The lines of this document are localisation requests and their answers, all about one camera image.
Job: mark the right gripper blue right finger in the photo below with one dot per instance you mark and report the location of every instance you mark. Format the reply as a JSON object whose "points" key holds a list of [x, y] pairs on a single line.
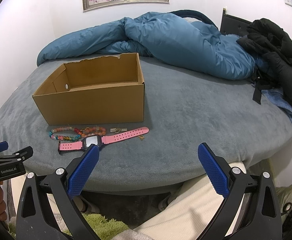
{"points": [[262, 217]]}

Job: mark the blue towel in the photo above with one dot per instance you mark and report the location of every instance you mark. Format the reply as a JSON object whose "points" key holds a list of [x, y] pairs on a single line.
{"points": [[275, 96]]}

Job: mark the grey bed sheet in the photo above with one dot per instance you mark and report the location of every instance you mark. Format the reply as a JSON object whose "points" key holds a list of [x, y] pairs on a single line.
{"points": [[182, 109]]}

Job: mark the cream trouser leg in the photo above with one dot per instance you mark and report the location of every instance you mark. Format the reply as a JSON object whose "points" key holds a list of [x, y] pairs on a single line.
{"points": [[187, 215]]}

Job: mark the blue duvet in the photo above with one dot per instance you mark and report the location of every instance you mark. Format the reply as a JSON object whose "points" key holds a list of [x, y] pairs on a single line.
{"points": [[197, 46]]}

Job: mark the black jacket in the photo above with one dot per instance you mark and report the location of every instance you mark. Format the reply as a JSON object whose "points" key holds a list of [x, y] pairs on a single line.
{"points": [[272, 46]]}

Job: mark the black headboard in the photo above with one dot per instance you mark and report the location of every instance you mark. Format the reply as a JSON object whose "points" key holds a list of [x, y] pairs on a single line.
{"points": [[233, 25]]}

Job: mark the brown cardboard box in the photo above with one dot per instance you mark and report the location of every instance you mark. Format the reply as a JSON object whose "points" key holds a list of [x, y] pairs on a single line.
{"points": [[103, 90]]}

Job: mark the green fuzzy rug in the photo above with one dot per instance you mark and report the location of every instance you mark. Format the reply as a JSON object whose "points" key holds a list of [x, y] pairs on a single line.
{"points": [[104, 228]]}

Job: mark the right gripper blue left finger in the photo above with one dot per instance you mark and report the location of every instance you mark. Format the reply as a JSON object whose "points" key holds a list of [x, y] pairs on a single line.
{"points": [[35, 218]]}

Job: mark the white wall socket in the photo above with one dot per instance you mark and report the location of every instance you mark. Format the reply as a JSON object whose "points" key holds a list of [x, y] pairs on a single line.
{"points": [[288, 2]]}

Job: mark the pink strap smartwatch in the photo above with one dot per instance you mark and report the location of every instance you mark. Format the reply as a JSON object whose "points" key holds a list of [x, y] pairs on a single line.
{"points": [[93, 136]]}

